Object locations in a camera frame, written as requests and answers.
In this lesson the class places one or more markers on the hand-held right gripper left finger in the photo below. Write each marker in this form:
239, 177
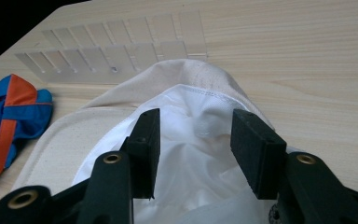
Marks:
146, 149

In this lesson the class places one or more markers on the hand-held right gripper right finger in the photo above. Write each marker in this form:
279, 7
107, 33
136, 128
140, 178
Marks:
254, 149

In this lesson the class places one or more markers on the clear acrylic slotted rack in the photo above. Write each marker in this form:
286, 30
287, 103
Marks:
112, 59

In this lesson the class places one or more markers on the blue and orange cap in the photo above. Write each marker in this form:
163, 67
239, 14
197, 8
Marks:
18, 118

